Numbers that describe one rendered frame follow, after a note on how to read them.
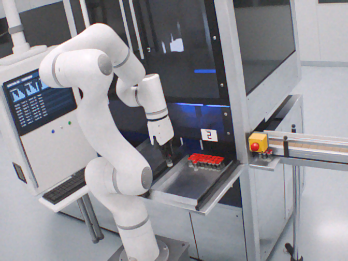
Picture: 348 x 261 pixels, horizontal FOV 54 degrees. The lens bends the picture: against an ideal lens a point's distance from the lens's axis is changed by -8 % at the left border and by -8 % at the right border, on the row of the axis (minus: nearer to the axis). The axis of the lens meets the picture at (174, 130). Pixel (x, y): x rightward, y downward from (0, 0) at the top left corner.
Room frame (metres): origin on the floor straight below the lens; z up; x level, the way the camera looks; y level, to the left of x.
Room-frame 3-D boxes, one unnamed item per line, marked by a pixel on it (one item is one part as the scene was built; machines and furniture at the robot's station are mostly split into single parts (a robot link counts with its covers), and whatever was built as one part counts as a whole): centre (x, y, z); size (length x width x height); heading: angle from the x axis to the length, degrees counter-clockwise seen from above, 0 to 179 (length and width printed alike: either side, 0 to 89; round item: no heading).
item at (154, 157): (1.80, 0.16, 0.90); 0.34 x 0.26 x 0.04; 142
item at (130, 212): (1.07, 0.23, 1.16); 0.19 x 0.12 x 0.24; 63
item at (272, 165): (1.55, -0.42, 0.87); 0.14 x 0.13 x 0.02; 142
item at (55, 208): (1.84, 0.63, 0.79); 0.45 x 0.28 x 0.03; 134
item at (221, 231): (2.57, 0.18, 0.44); 2.06 x 1.00 x 0.88; 52
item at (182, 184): (1.50, -0.04, 0.90); 0.34 x 0.26 x 0.04; 141
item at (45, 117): (1.98, 0.74, 1.19); 0.50 x 0.19 x 0.78; 134
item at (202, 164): (1.58, -0.11, 0.90); 0.18 x 0.02 x 0.05; 51
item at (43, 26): (2.33, 0.67, 1.50); 0.49 x 0.01 x 0.59; 52
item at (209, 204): (1.64, 0.07, 0.87); 0.70 x 0.48 x 0.02; 52
